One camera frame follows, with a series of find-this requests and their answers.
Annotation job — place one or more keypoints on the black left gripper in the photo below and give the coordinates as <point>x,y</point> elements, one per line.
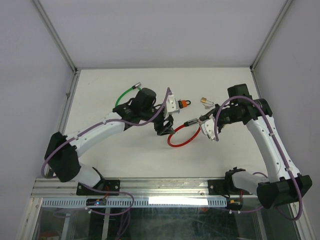
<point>169,129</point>

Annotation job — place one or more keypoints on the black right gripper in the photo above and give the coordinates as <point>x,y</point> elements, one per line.
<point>205,117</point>

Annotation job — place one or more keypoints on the red cable lock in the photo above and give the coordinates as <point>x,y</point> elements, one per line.
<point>184,134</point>

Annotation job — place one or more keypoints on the small brass long-shackle padlock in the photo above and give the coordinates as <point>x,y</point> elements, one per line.
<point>208,104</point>

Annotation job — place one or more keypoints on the orange black padlock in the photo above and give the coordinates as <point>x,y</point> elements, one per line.
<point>183,103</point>

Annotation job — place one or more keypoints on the green cable lock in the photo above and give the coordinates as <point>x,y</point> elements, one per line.
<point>137,86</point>

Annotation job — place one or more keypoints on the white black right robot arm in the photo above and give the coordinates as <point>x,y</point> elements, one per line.
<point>284,183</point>

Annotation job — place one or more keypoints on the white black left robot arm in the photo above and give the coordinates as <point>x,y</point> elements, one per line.
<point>63,151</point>

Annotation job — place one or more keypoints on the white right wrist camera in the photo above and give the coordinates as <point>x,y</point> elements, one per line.
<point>209,127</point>

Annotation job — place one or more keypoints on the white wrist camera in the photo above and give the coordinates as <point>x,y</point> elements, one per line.
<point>209,127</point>
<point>171,105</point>

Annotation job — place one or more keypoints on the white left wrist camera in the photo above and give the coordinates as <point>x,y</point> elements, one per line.
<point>171,105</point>

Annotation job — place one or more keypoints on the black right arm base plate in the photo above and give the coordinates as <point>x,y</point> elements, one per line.
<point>217,187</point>

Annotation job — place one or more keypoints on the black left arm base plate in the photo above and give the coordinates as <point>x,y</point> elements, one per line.
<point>100,188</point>

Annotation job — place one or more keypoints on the aluminium mounting rail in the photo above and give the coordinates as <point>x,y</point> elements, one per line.
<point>138,187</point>

